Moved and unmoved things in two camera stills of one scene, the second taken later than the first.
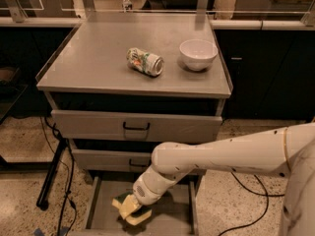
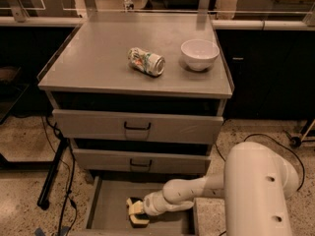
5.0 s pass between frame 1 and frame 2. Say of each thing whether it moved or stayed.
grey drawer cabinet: stayed
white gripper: moved
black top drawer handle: stayed
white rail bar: stayed
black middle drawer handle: stayed
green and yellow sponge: moved
